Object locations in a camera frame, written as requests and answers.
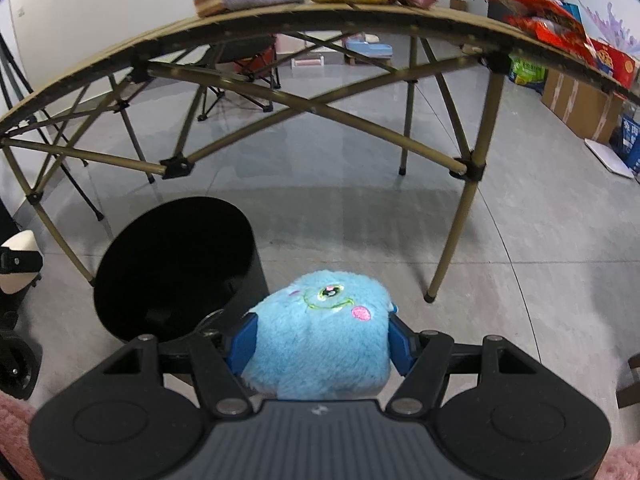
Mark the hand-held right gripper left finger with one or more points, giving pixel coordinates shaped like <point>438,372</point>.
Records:
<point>245,340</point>

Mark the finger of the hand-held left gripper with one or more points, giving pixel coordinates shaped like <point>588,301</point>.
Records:
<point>20,260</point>

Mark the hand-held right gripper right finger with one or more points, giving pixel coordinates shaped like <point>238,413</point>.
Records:
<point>400,345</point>

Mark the blue plush toy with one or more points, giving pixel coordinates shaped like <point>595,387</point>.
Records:
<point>320,340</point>

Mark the black round trash bin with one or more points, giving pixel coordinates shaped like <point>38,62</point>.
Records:
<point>175,270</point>

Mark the red plastic basin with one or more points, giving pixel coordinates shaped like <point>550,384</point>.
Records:
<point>250,66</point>

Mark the white bathroom scale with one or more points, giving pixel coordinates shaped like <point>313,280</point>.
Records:
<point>610,157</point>

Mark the black folding chair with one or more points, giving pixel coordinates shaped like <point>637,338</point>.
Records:
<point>245,47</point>

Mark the blue plastic basin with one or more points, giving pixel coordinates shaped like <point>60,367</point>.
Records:
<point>370,48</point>

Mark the white green bag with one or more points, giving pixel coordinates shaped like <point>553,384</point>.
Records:
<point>525,72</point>

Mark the large taped cardboard box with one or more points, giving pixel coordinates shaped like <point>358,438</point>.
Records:
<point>580,102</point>

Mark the blue pet food bag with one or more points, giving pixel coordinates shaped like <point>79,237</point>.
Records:
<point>631,142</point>

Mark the tan folding camping table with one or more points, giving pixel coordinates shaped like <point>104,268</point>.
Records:
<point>325,15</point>

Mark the red snack bag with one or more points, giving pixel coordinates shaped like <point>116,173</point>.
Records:
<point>565,40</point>
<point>540,7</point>

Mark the red gift box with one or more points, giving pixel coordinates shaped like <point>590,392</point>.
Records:
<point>617,62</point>

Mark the purple coral decoration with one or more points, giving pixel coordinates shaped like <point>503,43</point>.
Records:
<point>617,25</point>

